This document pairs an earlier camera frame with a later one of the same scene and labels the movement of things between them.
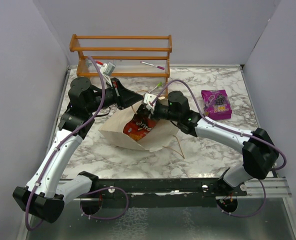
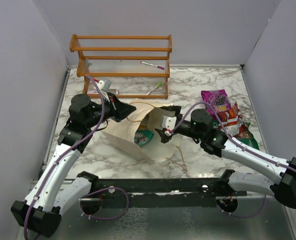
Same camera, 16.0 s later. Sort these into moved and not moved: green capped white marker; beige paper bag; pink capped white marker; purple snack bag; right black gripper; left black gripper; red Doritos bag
Moved: beige paper bag; right black gripper; left black gripper; red Doritos bag
Not moved: green capped white marker; purple snack bag; pink capped white marker
